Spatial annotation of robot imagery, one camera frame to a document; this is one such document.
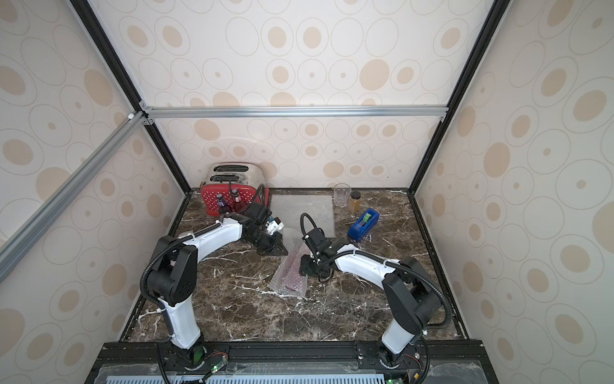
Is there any red drink bottle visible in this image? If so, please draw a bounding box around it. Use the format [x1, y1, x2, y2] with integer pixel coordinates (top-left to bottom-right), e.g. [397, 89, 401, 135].
[230, 189, 246, 213]
[282, 257, 307, 297]

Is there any blue tape dispenser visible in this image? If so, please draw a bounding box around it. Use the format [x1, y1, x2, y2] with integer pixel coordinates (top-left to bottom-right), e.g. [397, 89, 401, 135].
[348, 208, 380, 242]

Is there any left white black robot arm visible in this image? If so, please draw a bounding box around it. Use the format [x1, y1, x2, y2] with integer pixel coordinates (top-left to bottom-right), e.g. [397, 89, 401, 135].
[139, 184, 288, 370]

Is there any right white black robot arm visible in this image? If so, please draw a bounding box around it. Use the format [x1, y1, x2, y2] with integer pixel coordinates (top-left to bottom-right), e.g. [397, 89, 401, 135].
[300, 213, 453, 368]

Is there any red drink bottle back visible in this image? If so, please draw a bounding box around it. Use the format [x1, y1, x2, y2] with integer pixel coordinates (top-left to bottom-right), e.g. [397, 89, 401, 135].
[230, 189, 246, 213]

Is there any red perforated plastic basket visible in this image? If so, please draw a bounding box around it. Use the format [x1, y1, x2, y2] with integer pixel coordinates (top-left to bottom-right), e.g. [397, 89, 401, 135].
[200, 182, 262, 217]

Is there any purple drink bottle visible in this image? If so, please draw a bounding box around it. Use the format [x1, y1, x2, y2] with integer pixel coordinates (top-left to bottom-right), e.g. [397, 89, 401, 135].
[216, 193, 232, 217]

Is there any silver toaster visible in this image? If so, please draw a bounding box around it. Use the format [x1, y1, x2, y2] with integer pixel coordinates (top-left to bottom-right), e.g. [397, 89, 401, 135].
[201, 163, 266, 189]

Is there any brown spice jar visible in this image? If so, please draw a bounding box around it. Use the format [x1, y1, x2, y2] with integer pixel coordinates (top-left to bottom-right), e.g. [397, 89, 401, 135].
[348, 190, 361, 214]

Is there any clear drinking glass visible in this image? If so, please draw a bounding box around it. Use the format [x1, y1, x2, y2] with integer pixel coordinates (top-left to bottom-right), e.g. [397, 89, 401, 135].
[334, 182, 352, 208]

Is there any horizontal aluminium bar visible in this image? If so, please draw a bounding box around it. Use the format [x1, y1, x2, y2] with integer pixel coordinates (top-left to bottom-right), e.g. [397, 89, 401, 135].
[144, 105, 449, 118]

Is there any left diagonal aluminium bar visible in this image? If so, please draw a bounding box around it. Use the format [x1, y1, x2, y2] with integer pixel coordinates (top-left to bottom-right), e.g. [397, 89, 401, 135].
[1, 111, 146, 280]

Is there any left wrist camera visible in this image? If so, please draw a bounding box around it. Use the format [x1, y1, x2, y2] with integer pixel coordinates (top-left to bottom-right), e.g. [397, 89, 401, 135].
[265, 217, 284, 235]

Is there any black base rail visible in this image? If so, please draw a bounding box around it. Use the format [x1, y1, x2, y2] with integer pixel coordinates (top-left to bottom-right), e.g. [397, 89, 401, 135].
[86, 340, 498, 383]

